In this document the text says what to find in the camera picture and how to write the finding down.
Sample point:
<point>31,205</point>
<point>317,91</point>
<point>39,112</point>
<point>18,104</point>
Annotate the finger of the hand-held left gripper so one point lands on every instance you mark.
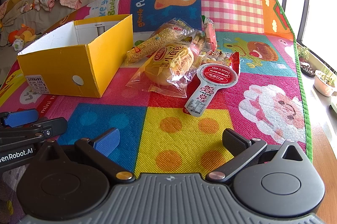
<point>21,118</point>
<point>54,126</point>

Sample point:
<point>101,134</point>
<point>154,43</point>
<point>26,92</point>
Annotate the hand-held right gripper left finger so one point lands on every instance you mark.
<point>108,141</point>

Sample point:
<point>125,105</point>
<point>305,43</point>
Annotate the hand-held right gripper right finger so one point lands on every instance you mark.
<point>235,142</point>

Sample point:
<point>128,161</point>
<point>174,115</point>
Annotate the yellow cardboard box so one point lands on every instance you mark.
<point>58,66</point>

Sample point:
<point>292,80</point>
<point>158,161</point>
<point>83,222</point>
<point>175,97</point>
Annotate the round red label snack packet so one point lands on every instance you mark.
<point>217,76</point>

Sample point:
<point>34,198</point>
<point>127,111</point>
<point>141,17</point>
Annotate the candy bag red green edges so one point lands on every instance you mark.
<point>216,57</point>

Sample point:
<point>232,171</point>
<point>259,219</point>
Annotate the bread bun packet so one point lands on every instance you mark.
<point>168,66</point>

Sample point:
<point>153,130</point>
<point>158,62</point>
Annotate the grain bar packet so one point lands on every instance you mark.
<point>152,45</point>

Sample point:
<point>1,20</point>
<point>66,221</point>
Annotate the pink biscuit stick cup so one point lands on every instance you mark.
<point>210,32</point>

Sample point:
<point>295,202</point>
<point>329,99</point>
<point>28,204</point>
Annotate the colourful cartoon play mat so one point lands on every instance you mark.
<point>184,118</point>

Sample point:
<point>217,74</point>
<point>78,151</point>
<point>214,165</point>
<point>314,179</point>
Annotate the white green plush toy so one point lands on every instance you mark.
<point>18,44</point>

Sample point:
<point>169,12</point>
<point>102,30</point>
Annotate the orange plush toy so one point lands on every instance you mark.
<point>25,33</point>

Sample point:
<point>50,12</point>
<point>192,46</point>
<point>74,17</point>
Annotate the dark plant pot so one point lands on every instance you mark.
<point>307,71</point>

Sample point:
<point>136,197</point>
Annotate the grey sofa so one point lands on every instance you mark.
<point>47,19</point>

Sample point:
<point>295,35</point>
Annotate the white plant pot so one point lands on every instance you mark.
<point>322,86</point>

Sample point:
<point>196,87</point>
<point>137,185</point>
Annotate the small potted plant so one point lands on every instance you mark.
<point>303,54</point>

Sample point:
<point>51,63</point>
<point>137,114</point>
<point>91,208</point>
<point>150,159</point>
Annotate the pink yellow blanket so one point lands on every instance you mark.
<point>11,7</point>

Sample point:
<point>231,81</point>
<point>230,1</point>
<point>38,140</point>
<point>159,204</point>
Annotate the baby clothes bundle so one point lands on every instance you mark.
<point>44,0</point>

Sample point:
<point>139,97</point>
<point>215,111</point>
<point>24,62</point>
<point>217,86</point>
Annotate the dark window frame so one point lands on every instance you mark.
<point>300,11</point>

